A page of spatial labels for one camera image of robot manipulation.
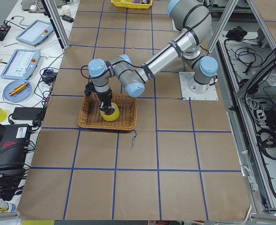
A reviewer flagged brown wicker basket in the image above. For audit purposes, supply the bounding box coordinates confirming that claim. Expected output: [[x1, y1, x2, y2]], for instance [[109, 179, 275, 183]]
[[78, 94, 137, 131]]

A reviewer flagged black power adapter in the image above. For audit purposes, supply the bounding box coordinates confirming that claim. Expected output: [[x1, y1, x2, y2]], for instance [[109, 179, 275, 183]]
[[10, 107, 42, 120]]

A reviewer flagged upper teach pendant tablet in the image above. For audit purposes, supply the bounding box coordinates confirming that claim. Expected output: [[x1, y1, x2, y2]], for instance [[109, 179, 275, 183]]
[[16, 20, 54, 46]]

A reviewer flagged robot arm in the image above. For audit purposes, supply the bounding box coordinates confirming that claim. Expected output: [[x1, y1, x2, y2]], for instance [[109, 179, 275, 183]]
[[84, 0, 218, 112]]

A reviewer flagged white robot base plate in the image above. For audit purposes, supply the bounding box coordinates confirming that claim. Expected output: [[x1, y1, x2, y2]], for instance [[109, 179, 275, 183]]
[[179, 72, 218, 101]]

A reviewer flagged brass cylinder tool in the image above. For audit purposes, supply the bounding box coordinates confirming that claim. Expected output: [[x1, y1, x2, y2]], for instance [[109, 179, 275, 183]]
[[9, 82, 29, 96]]

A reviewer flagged white paper cup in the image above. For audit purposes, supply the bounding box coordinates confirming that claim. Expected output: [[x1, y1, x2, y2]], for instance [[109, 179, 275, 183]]
[[61, 5, 71, 16]]

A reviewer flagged teach pendant tablet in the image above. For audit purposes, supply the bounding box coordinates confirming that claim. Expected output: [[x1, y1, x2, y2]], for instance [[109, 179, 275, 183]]
[[16, 20, 54, 46], [0, 49, 41, 80]]

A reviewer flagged yellow plastic basket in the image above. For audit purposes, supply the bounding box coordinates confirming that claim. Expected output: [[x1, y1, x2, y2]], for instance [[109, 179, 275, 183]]
[[111, 0, 153, 9]]

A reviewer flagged black computer box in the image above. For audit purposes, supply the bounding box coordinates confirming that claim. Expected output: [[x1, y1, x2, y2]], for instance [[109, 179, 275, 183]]
[[0, 124, 32, 171]]

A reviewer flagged blue plate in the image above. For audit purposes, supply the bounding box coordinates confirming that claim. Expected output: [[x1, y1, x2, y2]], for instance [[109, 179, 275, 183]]
[[2, 79, 32, 103]]

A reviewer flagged lower teach pendant tablet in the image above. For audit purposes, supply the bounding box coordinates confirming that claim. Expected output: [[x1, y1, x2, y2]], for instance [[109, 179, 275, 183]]
[[0, 49, 41, 80]]

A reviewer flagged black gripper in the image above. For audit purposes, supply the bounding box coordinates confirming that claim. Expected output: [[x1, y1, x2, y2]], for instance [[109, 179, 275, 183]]
[[96, 90, 112, 112]]

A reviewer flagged aluminium frame post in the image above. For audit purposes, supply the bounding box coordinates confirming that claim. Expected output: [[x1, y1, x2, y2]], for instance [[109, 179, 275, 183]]
[[41, 0, 70, 50]]

